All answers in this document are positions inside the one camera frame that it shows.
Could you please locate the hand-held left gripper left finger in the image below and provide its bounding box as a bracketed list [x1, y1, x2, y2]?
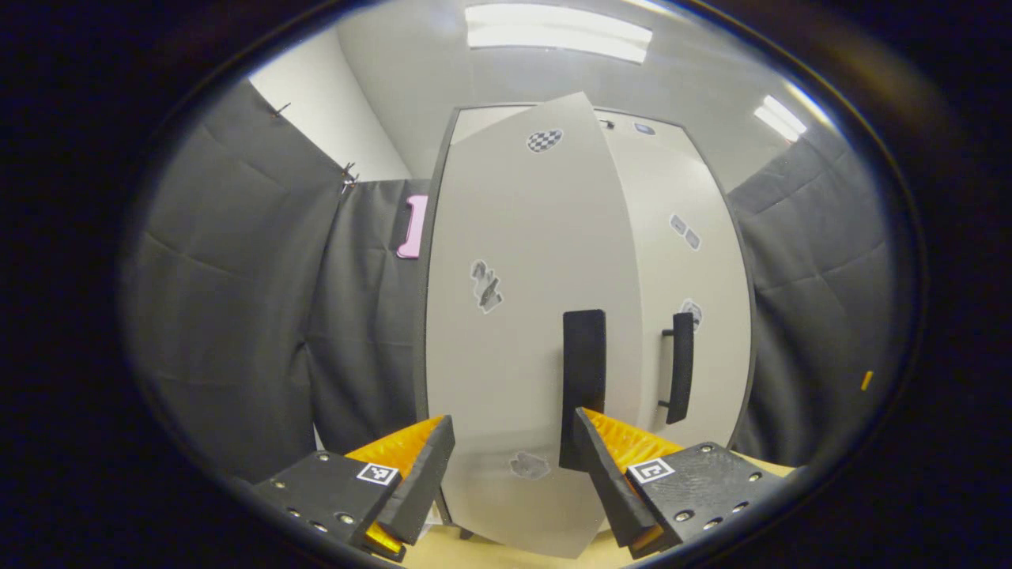
[253, 414, 457, 563]

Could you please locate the large ceiling light panel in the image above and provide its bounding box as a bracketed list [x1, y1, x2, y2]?
[465, 2, 654, 64]

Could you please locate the narrow ceiling light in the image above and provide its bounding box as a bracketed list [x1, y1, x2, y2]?
[753, 93, 809, 143]

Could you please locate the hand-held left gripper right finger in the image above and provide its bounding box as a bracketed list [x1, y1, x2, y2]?
[573, 407, 791, 560]

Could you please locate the black left door handle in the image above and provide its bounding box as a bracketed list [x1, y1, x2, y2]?
[559, 309, 607, 473]

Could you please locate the grey drawer front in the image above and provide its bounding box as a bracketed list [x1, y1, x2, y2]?
[452, 105, 687, 147]

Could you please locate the black right door handle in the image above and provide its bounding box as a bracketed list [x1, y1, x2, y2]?
[658, 312, 695, 425]

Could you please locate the grey cabinet door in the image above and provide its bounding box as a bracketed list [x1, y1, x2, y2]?
[593, 108, 753, 451]
[425, 91, 645, 560]

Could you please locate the grey cabinet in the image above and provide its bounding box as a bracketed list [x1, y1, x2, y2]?
[414, 101, 760, 475]

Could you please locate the black door handle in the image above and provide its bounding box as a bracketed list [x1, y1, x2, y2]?
[559, 309, 607, 473]
[658, 312, 695, 425]

